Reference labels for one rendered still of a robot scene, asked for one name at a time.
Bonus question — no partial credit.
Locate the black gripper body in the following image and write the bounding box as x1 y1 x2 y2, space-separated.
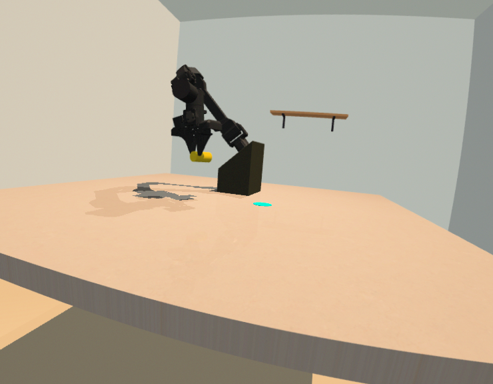
171 105 222 136

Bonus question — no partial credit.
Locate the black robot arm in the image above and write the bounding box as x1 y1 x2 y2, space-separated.
171 64 249 152

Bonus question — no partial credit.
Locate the yellow tall cylinder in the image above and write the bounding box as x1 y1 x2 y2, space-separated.
190 151 212 162

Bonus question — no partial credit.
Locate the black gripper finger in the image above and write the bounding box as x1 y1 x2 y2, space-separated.
179 134 197 154
193 131 212 156

